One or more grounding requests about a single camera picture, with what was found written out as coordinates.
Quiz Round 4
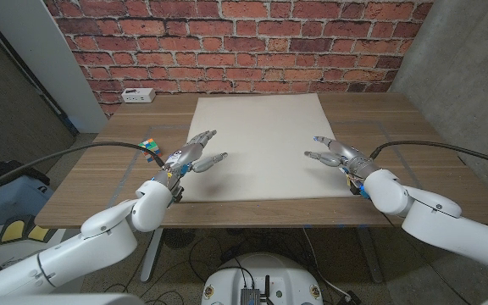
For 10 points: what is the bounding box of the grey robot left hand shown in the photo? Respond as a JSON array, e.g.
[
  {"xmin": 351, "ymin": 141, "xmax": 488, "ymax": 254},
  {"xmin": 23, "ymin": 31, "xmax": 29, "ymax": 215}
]
[{"xmin": 153, "ymin": 129, "xmax": 230, "ymax": 190}]

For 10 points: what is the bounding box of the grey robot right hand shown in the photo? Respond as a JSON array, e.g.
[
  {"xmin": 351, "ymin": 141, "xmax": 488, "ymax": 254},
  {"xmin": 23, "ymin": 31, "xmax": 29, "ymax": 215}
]
[{"xmin": 303, "ymin": 135, "xmax": 381, "ymax": 183}]

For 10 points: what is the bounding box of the cream memory foam sheet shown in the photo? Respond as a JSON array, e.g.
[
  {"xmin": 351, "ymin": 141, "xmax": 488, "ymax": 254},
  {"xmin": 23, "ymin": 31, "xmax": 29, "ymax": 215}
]
[{"xmin": 177, "ymin": 92, "xmax": 358, "ymax": 203}]

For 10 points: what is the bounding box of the multicoloured Rubik's cube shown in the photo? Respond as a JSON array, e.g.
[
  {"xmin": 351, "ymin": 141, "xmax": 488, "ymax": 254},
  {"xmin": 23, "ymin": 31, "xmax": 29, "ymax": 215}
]
[{"xmin": 137, "ymin": 137, "xmax": 163, "ymax": 164}]

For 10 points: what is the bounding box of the white power strip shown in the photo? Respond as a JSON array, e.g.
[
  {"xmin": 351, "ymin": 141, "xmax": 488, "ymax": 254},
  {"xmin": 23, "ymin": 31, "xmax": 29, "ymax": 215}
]
[{"xmin": 120, "ymin": 87, "xmax": 157, "ymax": 104}]

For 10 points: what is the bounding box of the black round fan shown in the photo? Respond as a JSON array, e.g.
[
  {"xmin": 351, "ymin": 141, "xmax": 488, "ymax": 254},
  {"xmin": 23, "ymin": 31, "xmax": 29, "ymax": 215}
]
[{"xmin": 162, "ymin": 228, "xmax": 197, "ymax": 250}]

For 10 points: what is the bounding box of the white metal table leg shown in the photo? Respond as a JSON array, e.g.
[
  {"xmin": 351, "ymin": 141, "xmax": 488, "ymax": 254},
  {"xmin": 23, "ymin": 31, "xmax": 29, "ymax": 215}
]
[
  {"xmin": 356, "ymin": 227, "xmax": 385, "ymax": 284},
  {"xmin": 140, "ymin": 228, "xmax": 164, "ymax": 284}
]

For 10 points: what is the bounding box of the red brick print backdrop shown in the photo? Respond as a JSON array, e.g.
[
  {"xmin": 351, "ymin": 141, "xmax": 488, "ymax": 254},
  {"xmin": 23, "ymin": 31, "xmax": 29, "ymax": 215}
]
[{"xmin": 42, "ymin": 0, "xmax": 435, "ymax": 118}]

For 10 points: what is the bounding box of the white robot torso base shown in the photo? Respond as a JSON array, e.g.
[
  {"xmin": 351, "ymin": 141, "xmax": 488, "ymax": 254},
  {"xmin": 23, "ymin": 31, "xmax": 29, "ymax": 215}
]
[{"xmin": 201, "ymin": 252, "xmax": 324, "ymax": 305}]

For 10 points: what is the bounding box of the small grey electronics box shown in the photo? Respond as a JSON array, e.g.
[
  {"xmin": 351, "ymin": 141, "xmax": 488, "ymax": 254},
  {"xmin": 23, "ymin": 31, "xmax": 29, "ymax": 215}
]
[{"xmin": 239, "ymin": 287, "xmax": 262, "ymax": 305}]

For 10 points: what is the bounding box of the blue storage bin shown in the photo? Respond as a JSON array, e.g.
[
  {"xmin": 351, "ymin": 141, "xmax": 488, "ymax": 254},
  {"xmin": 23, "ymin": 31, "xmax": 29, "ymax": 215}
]
[{"xmin": 0, "ymin": 175, "xmax": 54, "ymax": 232}]

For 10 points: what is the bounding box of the black cloth bag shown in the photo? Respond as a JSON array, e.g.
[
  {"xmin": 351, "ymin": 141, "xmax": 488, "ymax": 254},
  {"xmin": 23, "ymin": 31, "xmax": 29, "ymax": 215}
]
[{"xmin": 0, "ymin": 159, "xmax": 51, "ymax": 200}]

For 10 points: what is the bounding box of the yellow and black pad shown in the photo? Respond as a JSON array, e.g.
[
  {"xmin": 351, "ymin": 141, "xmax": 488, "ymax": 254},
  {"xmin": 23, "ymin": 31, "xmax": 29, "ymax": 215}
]
[{"xmin": 0, "ymin": 214, "xmax": 53, "ymax": 245}]

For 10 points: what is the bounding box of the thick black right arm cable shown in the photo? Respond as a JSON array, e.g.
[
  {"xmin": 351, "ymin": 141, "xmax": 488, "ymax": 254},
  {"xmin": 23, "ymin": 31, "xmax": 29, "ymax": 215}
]
[{"xmin": 369, "ymin": 140, "xmax": 488, "ymax": 170}]

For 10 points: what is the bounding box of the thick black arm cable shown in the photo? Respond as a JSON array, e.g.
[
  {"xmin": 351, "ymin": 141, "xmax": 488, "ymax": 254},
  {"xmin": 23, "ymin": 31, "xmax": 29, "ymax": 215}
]
[
  {"xmin": 0, "ymin": 141, "xmax": 165, "ymax": 200},
  {"xmin": 369, "ymin": 140, "xmax": 488, "ymax": 170}
]

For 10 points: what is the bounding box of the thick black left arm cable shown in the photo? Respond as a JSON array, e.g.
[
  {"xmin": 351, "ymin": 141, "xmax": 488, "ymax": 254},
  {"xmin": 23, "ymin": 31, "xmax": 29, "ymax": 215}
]
[{"xmin": 0, "ymin": 141, "xmax": 165, "ymax": 200}]

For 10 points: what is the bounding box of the white floor cable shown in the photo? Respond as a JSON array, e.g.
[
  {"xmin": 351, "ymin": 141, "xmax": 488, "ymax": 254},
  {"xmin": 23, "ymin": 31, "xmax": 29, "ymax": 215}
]
[{"xmin": 302, "ymin": 227, "xmax": 351, "ymax": 300}]

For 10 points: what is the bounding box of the white wall panel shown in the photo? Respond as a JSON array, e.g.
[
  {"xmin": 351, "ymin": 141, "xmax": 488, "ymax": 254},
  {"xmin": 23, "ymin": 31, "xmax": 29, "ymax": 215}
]
[{"xmin": 0, "ymin": 0, "xmax": 109, "ymax": 135}]

